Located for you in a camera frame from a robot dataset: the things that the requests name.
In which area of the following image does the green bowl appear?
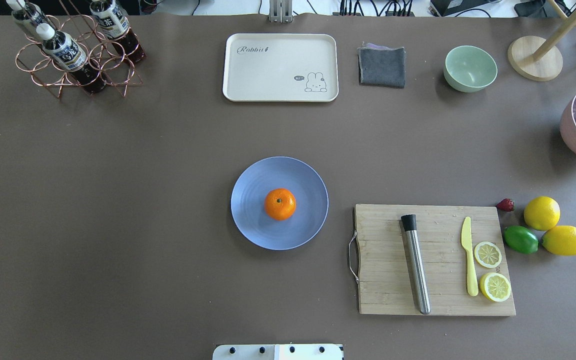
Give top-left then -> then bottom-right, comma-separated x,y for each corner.
443,45 -> 498,93

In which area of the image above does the grey folded cloth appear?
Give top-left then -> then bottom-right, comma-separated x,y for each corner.
358,43 -> 407,89

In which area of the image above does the yellow lemon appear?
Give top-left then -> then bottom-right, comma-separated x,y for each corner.
541,225 -> 576,256
523,196 -> 561,231

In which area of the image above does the lemon half lower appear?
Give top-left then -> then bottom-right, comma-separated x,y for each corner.
478,272 -> 512,302

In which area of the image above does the copper wire bottle rack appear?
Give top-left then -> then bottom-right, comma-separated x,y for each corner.
14,0 -> 143,99

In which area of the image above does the cream rabbit tray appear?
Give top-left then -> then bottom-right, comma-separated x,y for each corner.
222,33 -> 339,103

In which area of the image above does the tea bottle middle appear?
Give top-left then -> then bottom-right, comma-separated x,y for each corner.
89,0 -> 146,64

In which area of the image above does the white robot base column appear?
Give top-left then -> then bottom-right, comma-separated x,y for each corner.
212,343 -> 345,360

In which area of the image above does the red strawberry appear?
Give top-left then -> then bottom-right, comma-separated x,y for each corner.
495,198 -> 515,212

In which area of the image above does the wooden cup tree stand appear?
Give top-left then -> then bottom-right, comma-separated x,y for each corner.
507,9 -> 576,82

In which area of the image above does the yellow plastic knife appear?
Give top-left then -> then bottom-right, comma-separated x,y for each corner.
461,216 -> 479,297

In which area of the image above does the lemon slice upper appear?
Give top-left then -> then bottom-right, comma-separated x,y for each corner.
473,241 -> 503,269

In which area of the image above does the tea bottle rear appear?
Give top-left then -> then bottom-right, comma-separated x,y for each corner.
6,0 -> 54,39

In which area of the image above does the tea bottle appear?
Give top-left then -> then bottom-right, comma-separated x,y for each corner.
6,0 -> 54,39
89,0 -> 146,64
36,23 -> 106,94

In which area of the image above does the wooden cutting board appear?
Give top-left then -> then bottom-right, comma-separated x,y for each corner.
354,203 -> 516,317

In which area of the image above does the steel muddler with black tip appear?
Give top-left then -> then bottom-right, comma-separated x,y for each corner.
400,214 -> 432,315

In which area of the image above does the green lime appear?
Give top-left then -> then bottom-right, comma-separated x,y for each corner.
503,225 -> 540,255

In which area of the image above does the tea bottle front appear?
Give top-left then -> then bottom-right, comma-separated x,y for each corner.
36,23 -> 106,94

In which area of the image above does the blue plate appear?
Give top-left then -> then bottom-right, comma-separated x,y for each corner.
230,156 -> 329,251

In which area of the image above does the orange fruit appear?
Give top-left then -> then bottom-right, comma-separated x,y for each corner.
263,187 -> 297,221

